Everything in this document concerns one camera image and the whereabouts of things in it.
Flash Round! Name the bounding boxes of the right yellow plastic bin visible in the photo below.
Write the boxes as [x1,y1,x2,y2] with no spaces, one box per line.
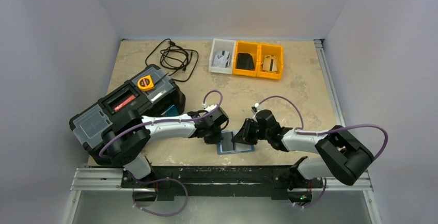
[256,43,284,81]

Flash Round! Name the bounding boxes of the black tool box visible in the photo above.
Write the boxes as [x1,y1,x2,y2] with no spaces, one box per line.
[69,65,186,167]

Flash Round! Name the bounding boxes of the white cards in bin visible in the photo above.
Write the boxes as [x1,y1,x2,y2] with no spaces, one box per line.
[212,50,230,68]

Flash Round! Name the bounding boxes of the aluminium frame rail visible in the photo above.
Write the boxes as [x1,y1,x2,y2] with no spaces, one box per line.
[314,39,345,126]

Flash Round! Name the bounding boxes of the left yellow plastic bin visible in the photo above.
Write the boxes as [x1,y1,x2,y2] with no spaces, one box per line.
[232,41,260,77]

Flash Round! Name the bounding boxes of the black credit card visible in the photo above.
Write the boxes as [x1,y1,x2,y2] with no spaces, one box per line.
[221,140,234,152]

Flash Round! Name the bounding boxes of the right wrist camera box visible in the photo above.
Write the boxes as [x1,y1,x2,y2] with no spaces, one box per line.
[251,103,260,114]

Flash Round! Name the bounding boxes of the black cards in bin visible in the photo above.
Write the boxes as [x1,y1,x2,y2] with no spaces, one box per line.
[236,53,255,71]

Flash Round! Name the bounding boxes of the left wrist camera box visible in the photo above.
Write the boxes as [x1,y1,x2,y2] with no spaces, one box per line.
[204,104,218,113]

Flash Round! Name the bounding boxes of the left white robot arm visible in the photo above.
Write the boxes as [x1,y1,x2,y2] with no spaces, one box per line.
[99,105,229,187]

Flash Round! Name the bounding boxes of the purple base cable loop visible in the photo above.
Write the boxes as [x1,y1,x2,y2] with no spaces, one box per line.
[132,177,190,217]

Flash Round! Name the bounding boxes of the black coiled cable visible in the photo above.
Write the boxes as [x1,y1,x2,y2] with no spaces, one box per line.
[145,38,199,83]

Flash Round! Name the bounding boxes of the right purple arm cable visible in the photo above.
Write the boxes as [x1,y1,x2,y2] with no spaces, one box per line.
[255,95,389,162]

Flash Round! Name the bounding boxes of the gold cards in bin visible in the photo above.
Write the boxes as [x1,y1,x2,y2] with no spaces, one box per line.
[261,54,278,73]

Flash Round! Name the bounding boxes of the yellow plastic bin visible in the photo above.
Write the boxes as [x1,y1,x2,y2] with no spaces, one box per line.
[256,43,284,81]
[232,41,260,77]

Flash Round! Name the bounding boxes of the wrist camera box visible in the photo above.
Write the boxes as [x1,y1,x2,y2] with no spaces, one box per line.
[251,103,260,114]
[204,104,218,113]

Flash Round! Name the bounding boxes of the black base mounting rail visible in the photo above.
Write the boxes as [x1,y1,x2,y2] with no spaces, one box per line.
[121,165,324,201]

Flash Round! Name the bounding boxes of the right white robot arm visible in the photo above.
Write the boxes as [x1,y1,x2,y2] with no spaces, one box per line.
[231,110,375,189]

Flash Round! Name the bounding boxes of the white plastic bin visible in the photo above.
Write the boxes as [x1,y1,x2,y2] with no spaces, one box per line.
[209,38,237,74]

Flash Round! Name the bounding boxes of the blue card holder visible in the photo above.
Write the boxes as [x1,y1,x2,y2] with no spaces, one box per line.
[217,131,255,155]

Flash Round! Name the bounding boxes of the yellow tape measure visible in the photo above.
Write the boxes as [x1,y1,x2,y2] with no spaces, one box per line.
[137,75,155,92]

